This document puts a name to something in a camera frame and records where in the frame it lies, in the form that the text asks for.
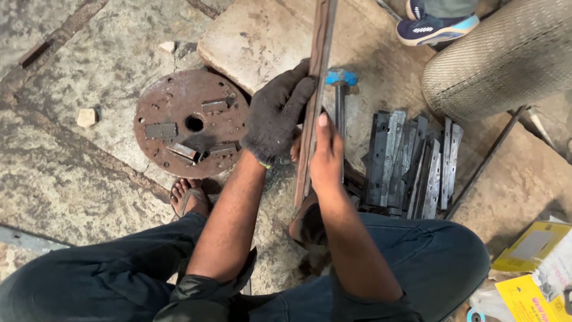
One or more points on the blue headed hammer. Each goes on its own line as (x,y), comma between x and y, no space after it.
(341,78)

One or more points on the grey woven mesh roll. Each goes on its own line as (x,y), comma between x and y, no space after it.
(496,67)

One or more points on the small grey metal block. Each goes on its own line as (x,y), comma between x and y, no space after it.
(161,130)
(182,150)
(222,149)
(215,106)

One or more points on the round grinding disc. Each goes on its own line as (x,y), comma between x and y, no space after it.
(475,315)

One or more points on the person's left foot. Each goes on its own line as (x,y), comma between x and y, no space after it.
(183,194)

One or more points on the pile of flat metal strips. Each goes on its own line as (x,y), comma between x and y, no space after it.
(402,170)

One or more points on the short rusty metal piece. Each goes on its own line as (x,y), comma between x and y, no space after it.
(34,54)

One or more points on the yellow cardboard box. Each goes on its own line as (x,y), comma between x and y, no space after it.
(534,246)

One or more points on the grey flip-flop sandal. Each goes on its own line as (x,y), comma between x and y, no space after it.
(194,196)

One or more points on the long rusty metal bar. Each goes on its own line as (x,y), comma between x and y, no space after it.
(318,49)

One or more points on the person's left hand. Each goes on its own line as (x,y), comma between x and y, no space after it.
(268,120)

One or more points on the person's dark blue trousers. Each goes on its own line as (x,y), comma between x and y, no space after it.
(429,259)

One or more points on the small pale stone chunk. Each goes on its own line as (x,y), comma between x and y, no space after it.
(167,47)
(86,118)

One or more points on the clear plastic bag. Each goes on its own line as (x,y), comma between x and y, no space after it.
(487,302)

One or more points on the person's right hand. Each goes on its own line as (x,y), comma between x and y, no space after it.
(327,161)

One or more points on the thin dark metal rod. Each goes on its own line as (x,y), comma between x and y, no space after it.
(487,161)

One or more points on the grey metal strip with holes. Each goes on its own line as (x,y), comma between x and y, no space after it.
(27,239)

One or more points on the yellow printed packet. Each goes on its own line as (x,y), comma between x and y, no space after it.
(523,302)

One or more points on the round rusty steel disc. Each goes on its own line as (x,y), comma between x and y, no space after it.
(178,94)

